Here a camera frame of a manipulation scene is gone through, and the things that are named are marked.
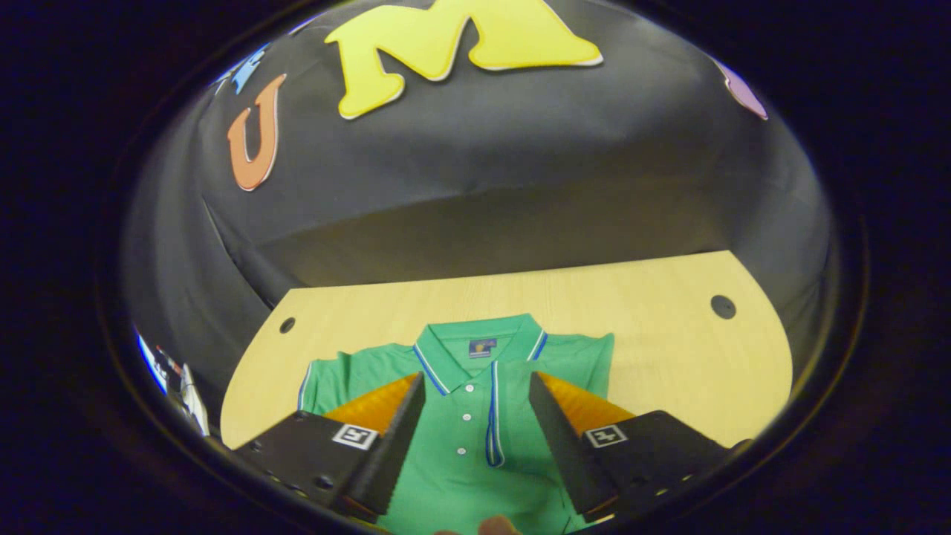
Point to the black backdrop cloth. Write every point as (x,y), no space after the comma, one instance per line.
(520,148)

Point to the green T-shirt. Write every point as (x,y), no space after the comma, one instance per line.
(446,483)

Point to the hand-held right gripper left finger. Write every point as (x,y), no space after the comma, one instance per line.
(394,453)

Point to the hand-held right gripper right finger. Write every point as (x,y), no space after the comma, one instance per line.
(565,453)

